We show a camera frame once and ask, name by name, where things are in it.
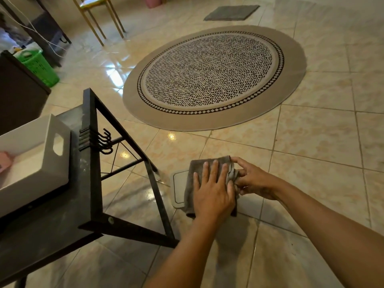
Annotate dark brown cabinet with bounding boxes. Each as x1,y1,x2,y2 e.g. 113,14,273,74
0,50,52,136

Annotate person's right forearm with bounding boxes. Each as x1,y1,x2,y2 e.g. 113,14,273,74
277,183,384,288

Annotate grey rectangular floor mat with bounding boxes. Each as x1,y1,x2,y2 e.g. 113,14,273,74
203,5,261,22

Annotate pink item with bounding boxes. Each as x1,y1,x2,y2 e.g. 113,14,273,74
0,151,13,174

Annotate black metal frame table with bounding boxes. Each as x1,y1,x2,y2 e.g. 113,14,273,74
0,88,181,288

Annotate white plastic storage bin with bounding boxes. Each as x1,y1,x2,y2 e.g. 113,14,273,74
0,113,72,218

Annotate yellow metal chair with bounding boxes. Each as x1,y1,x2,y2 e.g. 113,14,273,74
70,0,127,47

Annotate person's left forearm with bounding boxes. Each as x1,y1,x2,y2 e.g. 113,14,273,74
143,215,238,288

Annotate black metal hooks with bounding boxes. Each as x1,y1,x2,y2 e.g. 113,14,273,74
79,128,114,155

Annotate grey cleaning cloth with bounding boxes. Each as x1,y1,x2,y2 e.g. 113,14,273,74
183,155,241,219

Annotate round patterned beige rug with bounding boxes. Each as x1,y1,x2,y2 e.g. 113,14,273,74
122,25,307,132

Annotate green plastic basket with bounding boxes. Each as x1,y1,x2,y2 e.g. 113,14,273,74
14,49,60,88

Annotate person's right hand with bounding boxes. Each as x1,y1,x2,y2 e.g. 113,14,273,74
230,157,283,202

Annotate pink plastic bucket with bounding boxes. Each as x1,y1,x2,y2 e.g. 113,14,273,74
144,0,169,9

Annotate person's left hand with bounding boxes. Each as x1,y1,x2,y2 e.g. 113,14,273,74
192,159,237,219

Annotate white cable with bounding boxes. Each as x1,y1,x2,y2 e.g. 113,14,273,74
0,2,65,59

